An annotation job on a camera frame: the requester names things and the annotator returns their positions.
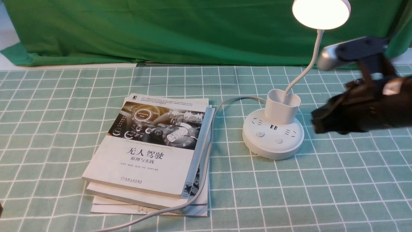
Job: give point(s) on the top book with car cover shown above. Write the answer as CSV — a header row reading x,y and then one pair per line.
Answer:
x,y
151,154

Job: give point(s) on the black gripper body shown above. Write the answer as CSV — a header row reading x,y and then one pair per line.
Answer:
x,y
386,105

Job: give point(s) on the green checkered tablecloth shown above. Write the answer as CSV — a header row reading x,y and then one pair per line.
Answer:
x,y
52,122

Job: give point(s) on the middle white book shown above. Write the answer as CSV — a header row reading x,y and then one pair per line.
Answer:
x,y
141,198

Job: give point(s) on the green backdrop cloth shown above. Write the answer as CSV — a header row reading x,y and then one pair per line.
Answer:
x,y
213,32

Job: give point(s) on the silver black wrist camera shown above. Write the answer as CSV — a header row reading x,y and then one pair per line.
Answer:
x,y
368,53

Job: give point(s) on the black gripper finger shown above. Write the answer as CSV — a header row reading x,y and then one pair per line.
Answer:
x,y
329,117

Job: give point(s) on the bottom white book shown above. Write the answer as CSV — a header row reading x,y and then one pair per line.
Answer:
x,y
193,209

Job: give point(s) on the white desk lamp with socket base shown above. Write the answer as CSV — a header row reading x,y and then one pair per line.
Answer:
x,y
274,132

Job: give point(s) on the white book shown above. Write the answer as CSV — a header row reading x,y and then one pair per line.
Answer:
x,y
193,209
141,198

